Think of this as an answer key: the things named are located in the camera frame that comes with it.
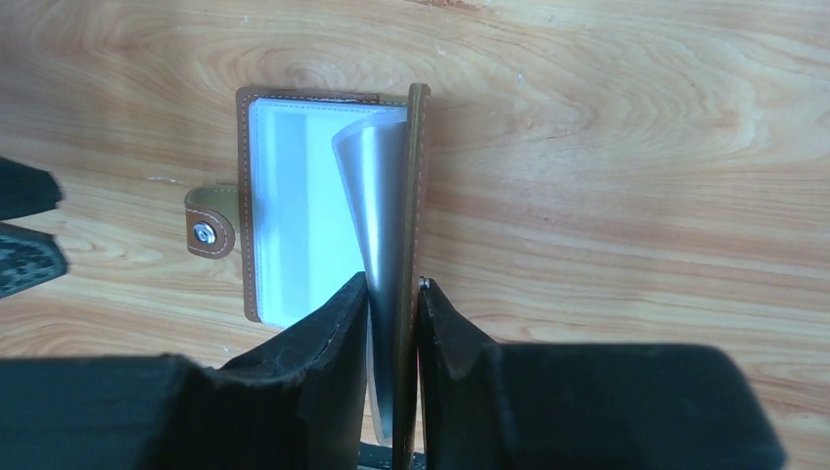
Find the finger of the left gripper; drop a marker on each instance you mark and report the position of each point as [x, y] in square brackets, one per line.
[28, 258]

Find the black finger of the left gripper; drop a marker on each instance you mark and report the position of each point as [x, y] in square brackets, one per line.
[27, 190]

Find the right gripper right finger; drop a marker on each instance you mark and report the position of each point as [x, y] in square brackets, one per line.
[492, 405]

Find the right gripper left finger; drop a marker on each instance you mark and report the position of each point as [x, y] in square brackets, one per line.
[194, 408]

